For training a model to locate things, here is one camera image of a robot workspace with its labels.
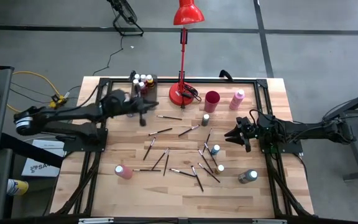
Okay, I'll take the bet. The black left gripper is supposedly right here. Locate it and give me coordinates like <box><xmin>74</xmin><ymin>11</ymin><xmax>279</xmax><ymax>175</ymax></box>
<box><xmin>119</xmin><ymin>92</ymin><xmax>160</xmax><ymax>127</ymax></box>

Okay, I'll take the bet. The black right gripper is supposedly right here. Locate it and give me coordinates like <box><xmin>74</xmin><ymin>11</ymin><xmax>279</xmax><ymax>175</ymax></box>
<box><xmin>224</xmin><ymin>116</ymin><xmax>259</xmax><ymax>153</ymax></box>

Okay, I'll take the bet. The large blue paint bottle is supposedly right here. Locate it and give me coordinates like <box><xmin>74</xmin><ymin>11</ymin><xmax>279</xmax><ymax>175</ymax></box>
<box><xmin>122</xmin><ymin>92</ymin><xmax>136</xmax><ymax>118</ymax></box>

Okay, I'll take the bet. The large pink paint bottle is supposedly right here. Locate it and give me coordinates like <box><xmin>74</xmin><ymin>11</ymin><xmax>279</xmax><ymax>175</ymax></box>
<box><xmin>228</xmin><ymin>88</ymin><xmax>246</xmax><ymax>111</ymax></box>

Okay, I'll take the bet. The large grey paint bottle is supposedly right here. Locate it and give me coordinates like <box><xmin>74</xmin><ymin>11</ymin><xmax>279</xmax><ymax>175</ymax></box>
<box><xmin>237</xmin><ymin>169</ymin><xmax>259</xmax><ymax>185</ymax></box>

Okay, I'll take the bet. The large coral red paint bottle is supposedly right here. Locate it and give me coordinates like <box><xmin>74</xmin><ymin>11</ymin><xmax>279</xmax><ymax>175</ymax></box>
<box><xmin>114</xmin><ymin>164</ymin><xmax>134</xmax><ymax>180</ymax></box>

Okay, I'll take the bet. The grey translucent plastic bin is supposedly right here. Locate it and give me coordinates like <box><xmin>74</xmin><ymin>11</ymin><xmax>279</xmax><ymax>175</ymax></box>
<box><xmin>132</xmin><ymin>73</ymin><xmax>160</xmax><ymax>112</ymax></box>

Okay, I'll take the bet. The dark red plastic cup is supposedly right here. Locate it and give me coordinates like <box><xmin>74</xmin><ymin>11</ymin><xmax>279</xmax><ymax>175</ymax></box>
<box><xmin>203</xmin><ymin>90</ymin><xmax>221</xmax><ymax>114</ymax></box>

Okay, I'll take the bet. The black floor fan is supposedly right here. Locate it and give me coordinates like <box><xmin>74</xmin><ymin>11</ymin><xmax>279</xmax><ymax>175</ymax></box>
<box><xmin>106</xmin><ymin>0</ymin><xmax>145</xmax><ymax>37</ymax></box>

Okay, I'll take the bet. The red desk lamp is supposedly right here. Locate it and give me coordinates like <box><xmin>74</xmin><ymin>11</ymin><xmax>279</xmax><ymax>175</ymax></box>
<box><xmin>168</xmin><ymin>0</ymin><xmax>205</xmax><ymax>107</ymax></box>

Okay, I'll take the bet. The white cardboard box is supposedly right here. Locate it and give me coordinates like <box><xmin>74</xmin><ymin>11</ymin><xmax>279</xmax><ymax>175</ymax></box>
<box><xmin>21</xmin><ymin>139</ymin><xmax>67</xmax><ymax>178</ymax></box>

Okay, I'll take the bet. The black metal beam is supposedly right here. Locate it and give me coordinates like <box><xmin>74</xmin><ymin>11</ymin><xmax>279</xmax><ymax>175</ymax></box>
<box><xmin>0</xmin><ymin>132</ymin><xmax>65</xmax><ymax>169</ymax></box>

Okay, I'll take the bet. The yellow white spray can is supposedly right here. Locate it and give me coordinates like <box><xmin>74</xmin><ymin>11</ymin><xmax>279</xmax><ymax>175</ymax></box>
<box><xmin>6</xmin><ymin>178</ymin><xmax>30</xmax><ymax>197</ymax></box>

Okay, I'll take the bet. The black lamp power cord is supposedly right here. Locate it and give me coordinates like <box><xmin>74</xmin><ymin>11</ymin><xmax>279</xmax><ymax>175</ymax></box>
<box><xmin>181</xmin><ymin>83</ymin><xmax>203</xmax><ymax>110</ymax></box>

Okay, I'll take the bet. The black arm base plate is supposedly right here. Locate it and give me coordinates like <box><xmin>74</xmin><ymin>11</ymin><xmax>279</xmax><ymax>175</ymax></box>
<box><xmin>62</xmin><ymin>127</ymin><xmax>109</xmax><ymax>153</ymax></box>
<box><xmin>258</xmin><ymin>136</ymin><xmax>304</xmax><ymax>155</ymax></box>

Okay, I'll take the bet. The black aluminium table frame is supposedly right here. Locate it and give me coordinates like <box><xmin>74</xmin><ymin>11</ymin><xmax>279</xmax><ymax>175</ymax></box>
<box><xmin>50</xmin><ymin>76</ymin><xmax>315</xmax><ymax>218</ymax></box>

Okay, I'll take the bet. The black fan power cable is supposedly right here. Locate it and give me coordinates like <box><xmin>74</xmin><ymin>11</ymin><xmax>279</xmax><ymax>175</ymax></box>
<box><xmin>91</xmin><ymin>34</ymin><xmax>126</xmax><ymax>77</ymax></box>

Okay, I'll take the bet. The silver metal bracket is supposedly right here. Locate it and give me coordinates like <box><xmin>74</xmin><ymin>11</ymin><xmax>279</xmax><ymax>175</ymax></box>
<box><xmin>78</xmin><ymin>217</ymin><xmax>114</xmax><ymax>224</ymax></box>
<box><xmin>252</xmin><ymin>218</ymin><xmax>288</xmax><ymax>224</ymax></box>

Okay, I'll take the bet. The yellow cable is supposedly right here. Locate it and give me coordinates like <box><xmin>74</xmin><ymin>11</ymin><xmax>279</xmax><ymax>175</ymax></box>
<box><xmin>0</xmin><ymin>51</ymin><xmax>70</xmax><ymax>115</ymax></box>

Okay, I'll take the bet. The black metal workbench frame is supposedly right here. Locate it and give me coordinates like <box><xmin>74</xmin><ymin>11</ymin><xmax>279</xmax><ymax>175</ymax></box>
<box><xmin>321</xmin><ymin>85</ymin><xmax>358</xmax><ymax>183</ymax></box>

